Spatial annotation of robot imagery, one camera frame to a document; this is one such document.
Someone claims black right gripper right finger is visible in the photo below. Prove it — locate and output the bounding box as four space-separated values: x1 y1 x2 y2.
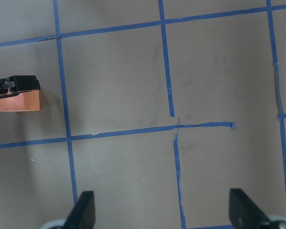
229 188 271 229

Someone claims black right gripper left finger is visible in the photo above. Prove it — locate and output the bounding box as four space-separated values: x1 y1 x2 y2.
63 191 96 229

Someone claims orange foam cube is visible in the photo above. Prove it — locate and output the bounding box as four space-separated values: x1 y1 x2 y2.
0 90 40 112

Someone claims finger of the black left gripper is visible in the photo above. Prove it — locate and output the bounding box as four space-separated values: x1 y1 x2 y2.
0 75 41 95

